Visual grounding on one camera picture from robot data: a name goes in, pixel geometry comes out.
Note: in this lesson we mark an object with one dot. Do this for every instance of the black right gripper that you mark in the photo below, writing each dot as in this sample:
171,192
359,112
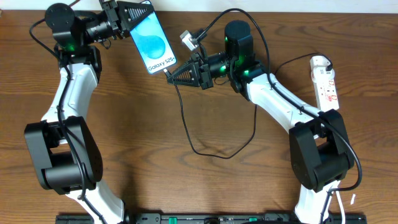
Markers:
205,72

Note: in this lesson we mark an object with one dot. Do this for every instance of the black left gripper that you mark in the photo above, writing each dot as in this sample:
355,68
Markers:
114,20

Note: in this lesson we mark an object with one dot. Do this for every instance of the blue Galaxy smartphone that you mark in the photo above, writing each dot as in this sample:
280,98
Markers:
153,45

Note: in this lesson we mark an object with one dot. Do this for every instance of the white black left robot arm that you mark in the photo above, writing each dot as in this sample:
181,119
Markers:
65,156

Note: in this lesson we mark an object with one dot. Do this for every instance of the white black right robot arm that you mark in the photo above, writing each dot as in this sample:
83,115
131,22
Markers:
320,152

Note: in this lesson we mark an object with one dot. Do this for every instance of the white power strip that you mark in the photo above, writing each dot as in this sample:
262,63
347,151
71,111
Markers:
323,78

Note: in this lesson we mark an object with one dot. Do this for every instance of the small white paper scrap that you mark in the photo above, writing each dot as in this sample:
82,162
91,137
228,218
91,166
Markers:
352,199

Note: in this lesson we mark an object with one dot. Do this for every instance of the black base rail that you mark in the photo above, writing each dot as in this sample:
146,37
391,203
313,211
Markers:
155,218

